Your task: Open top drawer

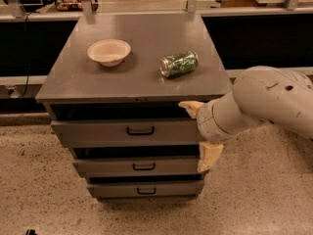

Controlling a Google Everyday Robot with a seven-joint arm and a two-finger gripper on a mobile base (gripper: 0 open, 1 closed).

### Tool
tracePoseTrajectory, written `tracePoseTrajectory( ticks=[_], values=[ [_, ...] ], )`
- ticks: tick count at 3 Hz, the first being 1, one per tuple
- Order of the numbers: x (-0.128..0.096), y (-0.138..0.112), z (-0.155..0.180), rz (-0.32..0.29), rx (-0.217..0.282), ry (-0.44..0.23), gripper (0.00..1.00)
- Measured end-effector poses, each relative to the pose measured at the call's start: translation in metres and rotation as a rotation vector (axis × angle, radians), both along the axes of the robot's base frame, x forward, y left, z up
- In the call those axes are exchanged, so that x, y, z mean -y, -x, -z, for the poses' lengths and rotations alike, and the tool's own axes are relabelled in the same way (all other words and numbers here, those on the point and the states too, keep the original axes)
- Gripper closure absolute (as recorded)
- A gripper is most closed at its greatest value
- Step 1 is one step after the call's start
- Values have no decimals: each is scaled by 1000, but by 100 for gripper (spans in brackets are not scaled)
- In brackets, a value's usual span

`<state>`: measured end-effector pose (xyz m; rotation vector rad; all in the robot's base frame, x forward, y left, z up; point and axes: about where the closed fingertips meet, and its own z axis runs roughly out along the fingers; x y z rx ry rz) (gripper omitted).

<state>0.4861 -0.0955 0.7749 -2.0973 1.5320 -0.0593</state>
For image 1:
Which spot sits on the green soda can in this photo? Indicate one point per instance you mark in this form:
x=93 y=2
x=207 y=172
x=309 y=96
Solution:
x=178 y=64

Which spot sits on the grey top drawer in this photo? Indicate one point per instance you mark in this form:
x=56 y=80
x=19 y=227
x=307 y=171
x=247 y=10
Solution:
x=126 y=132

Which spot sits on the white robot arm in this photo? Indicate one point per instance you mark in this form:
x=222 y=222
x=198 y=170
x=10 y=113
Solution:
x=259 y=95

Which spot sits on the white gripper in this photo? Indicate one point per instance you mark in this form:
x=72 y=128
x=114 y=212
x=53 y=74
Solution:
x=207 y=123

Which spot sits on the grey drawer cabinet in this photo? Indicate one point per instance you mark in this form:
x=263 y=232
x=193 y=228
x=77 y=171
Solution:
x=78 y=88

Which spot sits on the grey middle drawer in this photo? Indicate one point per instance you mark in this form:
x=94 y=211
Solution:
x=142 y=166

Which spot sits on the grey drawer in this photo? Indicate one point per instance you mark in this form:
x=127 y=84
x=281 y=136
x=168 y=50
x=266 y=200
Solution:
x=142 y=166
x=145 y=189
x=126 y=132

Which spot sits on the white paper bowl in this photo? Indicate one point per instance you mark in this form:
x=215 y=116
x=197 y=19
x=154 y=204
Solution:
x=109 y=52

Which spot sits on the grey bottom drawer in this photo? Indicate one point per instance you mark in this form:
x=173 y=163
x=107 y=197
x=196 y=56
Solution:
x=145 y=189

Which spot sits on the metal railing shelf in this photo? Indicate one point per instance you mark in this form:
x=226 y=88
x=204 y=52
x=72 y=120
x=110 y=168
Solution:
x=14 y=10

